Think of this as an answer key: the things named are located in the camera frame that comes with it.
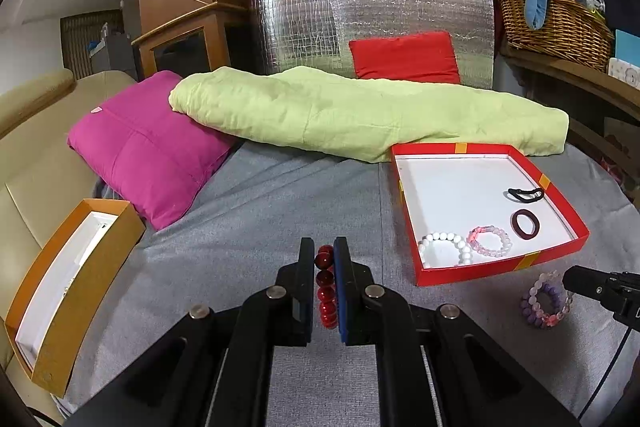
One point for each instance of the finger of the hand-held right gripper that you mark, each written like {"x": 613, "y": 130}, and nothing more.
{"x": 585, "y": 282}

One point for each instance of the silver foil board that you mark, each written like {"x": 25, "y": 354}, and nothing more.
{"x": 300, "y": 17}

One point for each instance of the grey bed sheet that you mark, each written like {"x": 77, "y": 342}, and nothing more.
{"x": 280, "y": 207}

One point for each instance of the light blue card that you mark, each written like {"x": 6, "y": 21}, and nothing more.
{"x": 627, "y": 44}

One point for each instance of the magenta pillow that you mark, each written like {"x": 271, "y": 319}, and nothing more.
{"x": 140, "y": 147}

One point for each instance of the light green blanket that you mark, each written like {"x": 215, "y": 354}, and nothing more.
{"x": 360, "y": 117}

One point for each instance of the white dotted card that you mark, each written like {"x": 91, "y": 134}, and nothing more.
{"x": 625, "y": 69}

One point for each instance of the beige sofa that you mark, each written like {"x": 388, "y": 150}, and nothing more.
{"x": 35, "y": 147}

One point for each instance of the orange box with white inside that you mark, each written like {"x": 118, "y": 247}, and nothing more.
{"x": 75, "y": 287}

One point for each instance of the red box with white inside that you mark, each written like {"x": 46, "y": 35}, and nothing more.
{"x": 465, "y": 192}

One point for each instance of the wicker basket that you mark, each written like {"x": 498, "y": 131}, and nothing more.
{"x": 555, "y": 27}

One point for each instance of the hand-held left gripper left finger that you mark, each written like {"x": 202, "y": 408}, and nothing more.
{"x": 306, "y": 272}

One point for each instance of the wooden shelf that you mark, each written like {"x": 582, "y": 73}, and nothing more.
{"x": 575, "y": 82}

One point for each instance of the small red cushion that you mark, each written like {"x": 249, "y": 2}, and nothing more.
{"x": 405, "y": 57}

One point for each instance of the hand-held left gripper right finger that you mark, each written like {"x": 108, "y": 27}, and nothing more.
{"x": 342, "y": 292}

